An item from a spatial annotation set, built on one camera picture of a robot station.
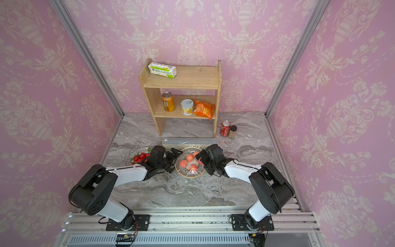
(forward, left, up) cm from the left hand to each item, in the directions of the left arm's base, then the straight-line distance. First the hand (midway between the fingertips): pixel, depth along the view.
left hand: (182, 158), depth 90 cm
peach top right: (+3, -7, 0) cm, 8 cm away
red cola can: (+20, -26, +3) cm, 33 cm away
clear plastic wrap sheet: (-2, -2, -4) cm, 5 cm away
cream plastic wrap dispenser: (+11, +3, -1) cm, 11 cm away
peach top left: (+2, -4, -2) cm, 4 cm away
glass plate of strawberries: (+4, +28, -4) cm, 28 cm away
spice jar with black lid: (+20, -32, -2) cm, 38 cm away
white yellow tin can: (+22, -2, +21) cm, 30 cm away
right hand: (-1, -9, 0) cm, 9 cm away
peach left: (-3, -1, -2) cm, 3 cm away
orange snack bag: (+20, -12, +20) cm, 31 cm away
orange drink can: (+22, +8, +24) cm, 34 cm away
